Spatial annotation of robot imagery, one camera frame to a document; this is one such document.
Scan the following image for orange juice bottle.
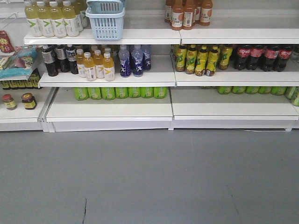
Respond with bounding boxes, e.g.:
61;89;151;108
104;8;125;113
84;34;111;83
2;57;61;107
83;52;97;81
103;52;115;81
76;49;86;78
93;49;104;78

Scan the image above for red snack bag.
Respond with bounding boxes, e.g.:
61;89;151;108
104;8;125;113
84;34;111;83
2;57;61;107
0;30;14;53

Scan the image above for teal snack bag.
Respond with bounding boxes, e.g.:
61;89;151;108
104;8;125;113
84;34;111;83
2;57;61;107
0;47;38;79

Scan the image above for orange C100 drink bottle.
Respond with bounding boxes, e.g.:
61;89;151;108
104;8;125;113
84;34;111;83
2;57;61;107
183;0;195;30
199;0;213;26
171;0;184;31

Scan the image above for light blue plastic basket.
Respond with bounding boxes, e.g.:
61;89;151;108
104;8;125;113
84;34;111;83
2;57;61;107
85;0;125;41

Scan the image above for red-lid sauce jar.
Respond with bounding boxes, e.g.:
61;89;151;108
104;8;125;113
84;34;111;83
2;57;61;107
2;94;17;110
21;93;37;110

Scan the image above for plastic cola bottle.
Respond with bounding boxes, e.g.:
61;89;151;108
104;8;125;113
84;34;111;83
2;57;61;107
234;44;251;70
246;44;264;70
262;44;280;72
274;45;293;72

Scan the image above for yellow lemon tea bottle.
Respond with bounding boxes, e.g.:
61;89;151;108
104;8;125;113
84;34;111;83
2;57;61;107
185;44;197;75
206;46;218;77
176;44;187;72
195;45;208;76
219;44;233;70

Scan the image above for pale green juice bottle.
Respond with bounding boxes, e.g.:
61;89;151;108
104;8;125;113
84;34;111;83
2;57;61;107
37;1;54;38
50;1;67;38
24;0;43;37
62;0;79;37

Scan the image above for white shelf unit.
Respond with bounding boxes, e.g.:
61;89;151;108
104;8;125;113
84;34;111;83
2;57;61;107
0;9;299;132

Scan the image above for dark tea bottle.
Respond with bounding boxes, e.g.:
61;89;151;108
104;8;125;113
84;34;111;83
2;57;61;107
56;45;70;72
66;44;78;75
42;45;58;77

